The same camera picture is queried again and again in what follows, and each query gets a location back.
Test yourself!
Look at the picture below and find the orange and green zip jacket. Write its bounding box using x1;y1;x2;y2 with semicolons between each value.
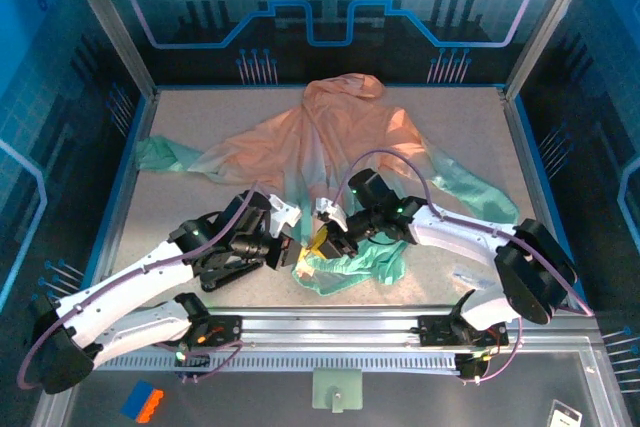
134;72;521;298

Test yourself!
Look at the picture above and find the black stapler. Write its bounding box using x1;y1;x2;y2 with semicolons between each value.
199;256;264;293

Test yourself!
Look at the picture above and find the clear plastic wrapper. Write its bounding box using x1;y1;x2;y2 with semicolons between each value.
451;269;494;291

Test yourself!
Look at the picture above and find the green mounting plate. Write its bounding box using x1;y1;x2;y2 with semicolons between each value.
311;368;363;414

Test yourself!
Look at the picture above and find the blue and orange block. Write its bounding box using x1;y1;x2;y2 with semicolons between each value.
120;380;166;424

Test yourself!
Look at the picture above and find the white printed card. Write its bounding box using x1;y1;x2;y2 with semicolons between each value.
547;399;584;427

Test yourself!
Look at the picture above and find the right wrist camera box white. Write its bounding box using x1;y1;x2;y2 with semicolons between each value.
314;196;349;234

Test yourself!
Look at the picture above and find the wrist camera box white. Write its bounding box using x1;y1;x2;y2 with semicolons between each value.
314;196;349;234
266;193;304;239

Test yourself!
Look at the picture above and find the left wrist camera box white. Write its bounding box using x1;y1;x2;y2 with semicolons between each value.
266;193;304;239

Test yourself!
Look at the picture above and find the aluminium front rail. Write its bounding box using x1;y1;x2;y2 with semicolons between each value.
63;307;600;346

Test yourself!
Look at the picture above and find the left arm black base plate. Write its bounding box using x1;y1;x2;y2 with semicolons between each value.
174;314;244;348

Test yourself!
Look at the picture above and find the grey slotted cable duct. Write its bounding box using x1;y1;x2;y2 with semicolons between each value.
94;353;460;372

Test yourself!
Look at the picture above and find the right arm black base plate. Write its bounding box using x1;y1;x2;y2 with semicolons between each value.
418;313;511;348

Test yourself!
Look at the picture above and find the left aluminium frame post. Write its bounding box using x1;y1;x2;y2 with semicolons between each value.
53;0;160;101

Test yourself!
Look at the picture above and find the aluminium frame post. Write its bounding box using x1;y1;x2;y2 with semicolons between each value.
501;0;605;102
53;0;160;101

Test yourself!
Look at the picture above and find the right aluminium frame post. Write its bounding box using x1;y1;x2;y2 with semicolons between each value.
501;0;605;102

